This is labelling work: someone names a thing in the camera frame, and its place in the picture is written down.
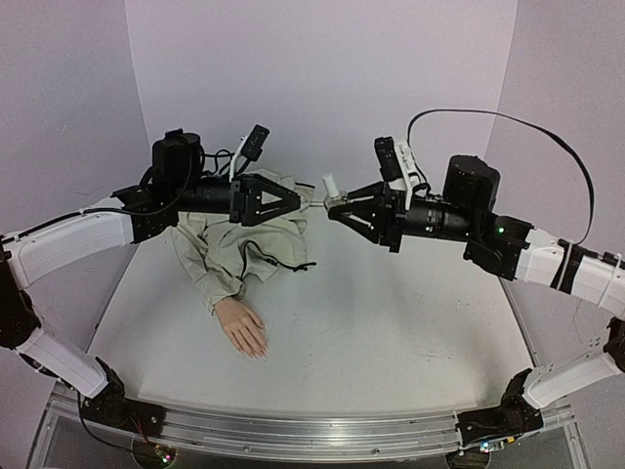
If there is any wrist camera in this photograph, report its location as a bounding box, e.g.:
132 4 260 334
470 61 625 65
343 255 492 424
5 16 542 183
229 124 271 182
374 137 431 193

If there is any clear glass nail polish bottle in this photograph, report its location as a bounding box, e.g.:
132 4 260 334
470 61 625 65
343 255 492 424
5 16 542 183
323 192 350 211

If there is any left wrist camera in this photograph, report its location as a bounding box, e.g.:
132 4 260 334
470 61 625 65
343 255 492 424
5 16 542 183
229 124 271 182

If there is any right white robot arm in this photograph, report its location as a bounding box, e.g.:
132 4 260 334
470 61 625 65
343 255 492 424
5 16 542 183
323 155 624 447

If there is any beige jacket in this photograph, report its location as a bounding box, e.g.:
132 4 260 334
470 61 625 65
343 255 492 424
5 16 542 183
171 169 314 312

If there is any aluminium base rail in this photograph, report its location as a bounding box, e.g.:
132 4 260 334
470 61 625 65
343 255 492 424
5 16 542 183
48 370 577 453

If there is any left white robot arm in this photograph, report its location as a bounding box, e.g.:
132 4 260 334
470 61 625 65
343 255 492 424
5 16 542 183
1 125 301 427

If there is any mannequin hand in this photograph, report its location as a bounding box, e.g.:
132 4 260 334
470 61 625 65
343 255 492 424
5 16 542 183
214 297 269 360

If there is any white nail polish brush cap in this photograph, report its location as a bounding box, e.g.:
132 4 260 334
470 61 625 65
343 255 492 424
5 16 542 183
322 174 341 199

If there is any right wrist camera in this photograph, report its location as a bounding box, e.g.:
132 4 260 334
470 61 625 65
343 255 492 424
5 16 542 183
374 137 431 193

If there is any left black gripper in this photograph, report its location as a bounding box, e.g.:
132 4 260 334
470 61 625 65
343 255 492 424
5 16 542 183
174 173 305 226

